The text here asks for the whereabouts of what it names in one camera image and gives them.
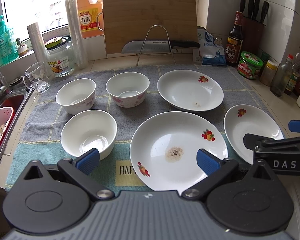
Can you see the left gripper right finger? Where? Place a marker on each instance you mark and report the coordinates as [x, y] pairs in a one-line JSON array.
[[218, 171]]

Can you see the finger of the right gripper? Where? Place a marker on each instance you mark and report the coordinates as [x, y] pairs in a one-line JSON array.
[[259, 144], [294, 126]]

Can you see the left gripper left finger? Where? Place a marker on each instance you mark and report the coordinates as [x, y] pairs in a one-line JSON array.
[[77, 172]]

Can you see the plain white bowl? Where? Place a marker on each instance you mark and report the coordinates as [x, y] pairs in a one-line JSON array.
[[89, 129]]

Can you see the large stained white plate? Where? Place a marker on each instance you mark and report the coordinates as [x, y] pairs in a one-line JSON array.
[[163, 150]]

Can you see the white bowl faint flowers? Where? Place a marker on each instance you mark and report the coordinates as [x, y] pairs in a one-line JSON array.
[[77, 96]]

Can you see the white bowl pink flowers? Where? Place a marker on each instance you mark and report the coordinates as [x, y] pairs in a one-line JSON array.
[[128, 89]]

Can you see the steel kitchen faucet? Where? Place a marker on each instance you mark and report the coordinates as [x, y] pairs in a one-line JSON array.
[[5, 88]]

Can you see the clear glass bottle red cap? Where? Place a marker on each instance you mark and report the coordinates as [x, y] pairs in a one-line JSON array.
[[282, 76]]

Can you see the grey blue checked mat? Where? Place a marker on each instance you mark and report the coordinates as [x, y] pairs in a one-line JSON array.
[[40, 138]]

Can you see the yellow lid spice jar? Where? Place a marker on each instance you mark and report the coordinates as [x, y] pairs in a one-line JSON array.
[[268, 72]]

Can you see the green lid sauce jar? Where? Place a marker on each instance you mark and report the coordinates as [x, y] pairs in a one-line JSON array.
[[249, 65]]

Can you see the green cap small jar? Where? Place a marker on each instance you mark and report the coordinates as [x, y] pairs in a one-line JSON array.
[[264, 57]]

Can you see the stainless steel sink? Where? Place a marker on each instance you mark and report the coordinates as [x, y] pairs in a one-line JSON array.
[[17, 99]]

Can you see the dark vinegar bottle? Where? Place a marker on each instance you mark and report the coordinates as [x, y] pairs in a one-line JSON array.
[[234, 41]]

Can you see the blue white salt bag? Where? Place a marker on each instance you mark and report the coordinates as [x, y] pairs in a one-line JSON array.
[[209, 52]]

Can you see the clear glass mug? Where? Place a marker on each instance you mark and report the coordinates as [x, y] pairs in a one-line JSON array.
[[36, 77]]

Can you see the glass jar green lid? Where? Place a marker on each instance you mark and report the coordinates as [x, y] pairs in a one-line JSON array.
[[60, 56]]

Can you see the dark red knife block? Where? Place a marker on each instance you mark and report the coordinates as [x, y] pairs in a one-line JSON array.
[[252, 29]]

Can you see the short plastic wrap roll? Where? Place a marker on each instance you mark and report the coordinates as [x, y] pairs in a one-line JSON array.
[[38, 47]]

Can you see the small potted plant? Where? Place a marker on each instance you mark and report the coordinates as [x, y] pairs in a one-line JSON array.
[[22, 47]]

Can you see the green dish soap bottle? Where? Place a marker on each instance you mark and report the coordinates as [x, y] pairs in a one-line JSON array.
[[8, 44]]

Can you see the tall plastic wrap roll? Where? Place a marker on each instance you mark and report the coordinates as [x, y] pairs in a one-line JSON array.
[[75, 34]]

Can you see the bamboo cutting board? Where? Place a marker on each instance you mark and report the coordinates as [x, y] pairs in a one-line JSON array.
[[131, 20]]

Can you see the orange cooking wine jug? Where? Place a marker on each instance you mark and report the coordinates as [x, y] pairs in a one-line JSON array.
[[90, 19]]

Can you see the kitchen knife black handle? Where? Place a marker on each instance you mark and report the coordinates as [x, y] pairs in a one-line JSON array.
[[158, 46]]

